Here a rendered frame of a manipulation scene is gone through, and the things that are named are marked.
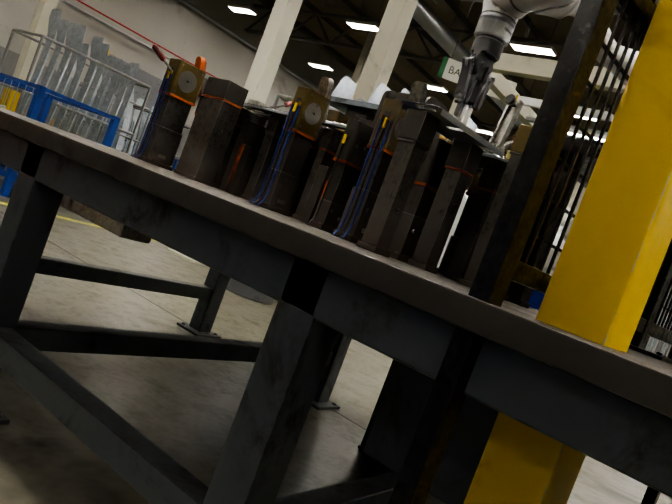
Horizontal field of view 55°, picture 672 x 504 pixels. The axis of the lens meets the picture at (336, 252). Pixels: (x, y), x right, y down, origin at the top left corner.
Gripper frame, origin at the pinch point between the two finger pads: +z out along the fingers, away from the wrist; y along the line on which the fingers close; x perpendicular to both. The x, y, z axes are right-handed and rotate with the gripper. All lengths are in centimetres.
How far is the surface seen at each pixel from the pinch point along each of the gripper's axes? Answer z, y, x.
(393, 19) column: -276, 549, 576
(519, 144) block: 6.2, -12.0, -25.2
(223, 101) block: 12, -15, 76
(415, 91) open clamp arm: -1.2, -13.1, 5.8
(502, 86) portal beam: -227, 635, 414
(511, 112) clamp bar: -9.9, 20.7, -0.1
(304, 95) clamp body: 5.7, -17.0, 38.9
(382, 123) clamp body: 9.6, -20.1, 5.8
